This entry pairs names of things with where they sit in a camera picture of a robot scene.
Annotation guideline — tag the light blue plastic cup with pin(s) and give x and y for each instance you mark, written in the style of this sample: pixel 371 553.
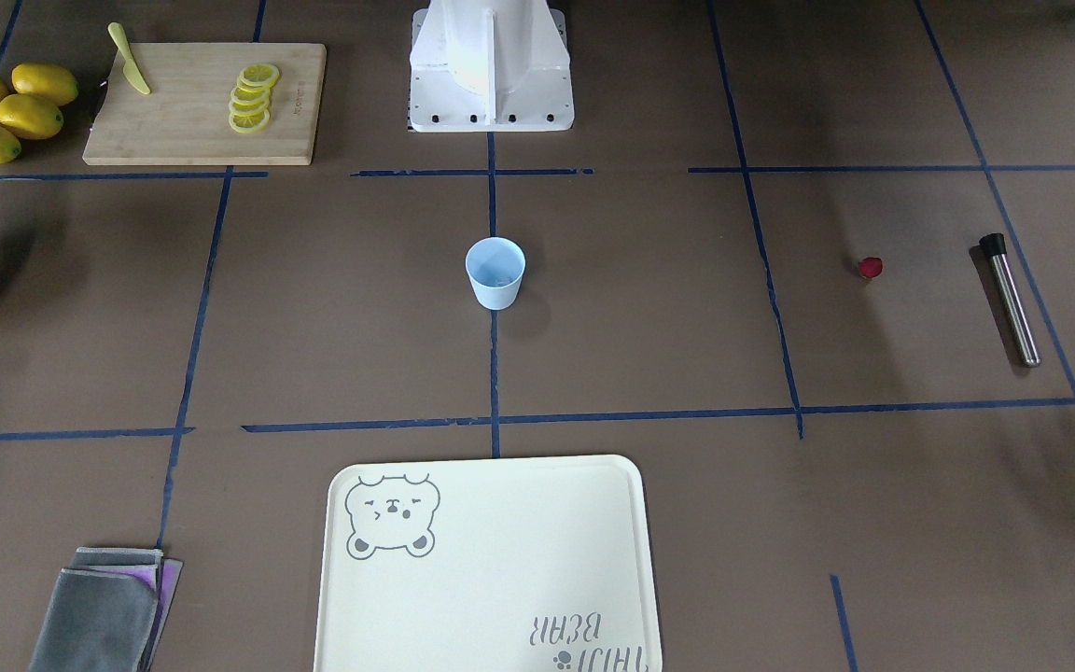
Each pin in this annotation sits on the light blue plastic cup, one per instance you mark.
pixel 491 257

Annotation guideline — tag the lemon slices row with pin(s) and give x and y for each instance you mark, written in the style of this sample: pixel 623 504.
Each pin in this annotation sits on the lemon slices row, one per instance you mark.
pixel 250 103

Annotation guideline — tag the yellow-green plastic knife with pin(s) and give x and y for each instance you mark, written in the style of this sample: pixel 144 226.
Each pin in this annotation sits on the yellow-green plastic knife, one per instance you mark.
pixel 130 70

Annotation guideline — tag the red strawberry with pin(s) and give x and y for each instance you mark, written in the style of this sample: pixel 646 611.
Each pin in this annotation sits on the red strawberry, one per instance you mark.
pixel 870 268

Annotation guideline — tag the cream bear serving tray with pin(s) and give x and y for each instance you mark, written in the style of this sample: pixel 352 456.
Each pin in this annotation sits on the cream bear serving tray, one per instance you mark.
pixel 502 564

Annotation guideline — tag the stainless steel muddler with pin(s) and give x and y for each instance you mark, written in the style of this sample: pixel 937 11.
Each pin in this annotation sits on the stainless steel muddler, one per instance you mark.
pixel 995 253

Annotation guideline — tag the bamboo cutting board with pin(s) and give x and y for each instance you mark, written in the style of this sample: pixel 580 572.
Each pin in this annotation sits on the bamboo cutting board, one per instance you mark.
pixel 184 119

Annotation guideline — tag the grey folded cloth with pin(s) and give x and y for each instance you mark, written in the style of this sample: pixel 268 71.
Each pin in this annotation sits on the grey folded cloth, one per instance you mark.
pixel 107 611

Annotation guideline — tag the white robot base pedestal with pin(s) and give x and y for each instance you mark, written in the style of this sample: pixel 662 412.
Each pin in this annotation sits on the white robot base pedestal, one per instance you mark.
pixel 489 67

